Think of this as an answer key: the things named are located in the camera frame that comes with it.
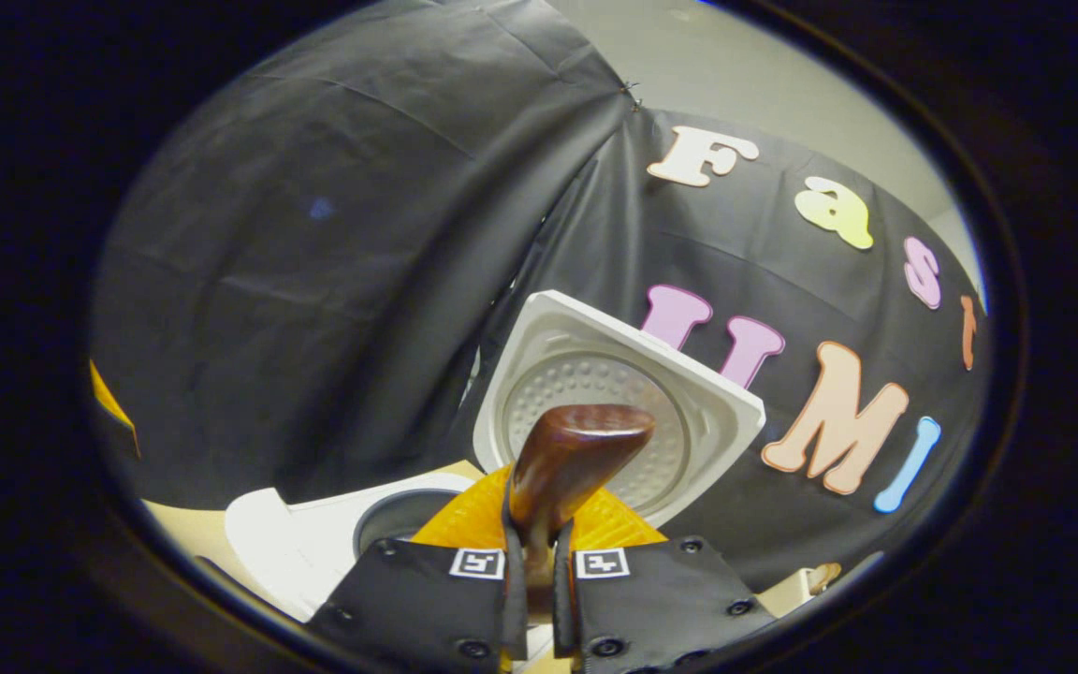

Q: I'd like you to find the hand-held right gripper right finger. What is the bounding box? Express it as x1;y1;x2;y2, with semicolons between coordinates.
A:
553;487;779;674

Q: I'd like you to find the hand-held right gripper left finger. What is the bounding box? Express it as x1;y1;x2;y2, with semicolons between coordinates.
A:
307;465;529;674

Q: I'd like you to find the brown wooden spoon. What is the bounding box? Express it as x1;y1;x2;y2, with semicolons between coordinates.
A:
507;403;656;626

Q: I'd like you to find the white rice cooker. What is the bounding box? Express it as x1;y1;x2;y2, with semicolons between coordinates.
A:
224;289;767;624

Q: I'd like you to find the white toaster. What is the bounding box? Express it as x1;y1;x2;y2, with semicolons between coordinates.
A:
752;564;839;621

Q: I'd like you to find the black backdrop cloth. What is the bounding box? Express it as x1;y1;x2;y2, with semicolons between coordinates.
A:
90;0;991;593

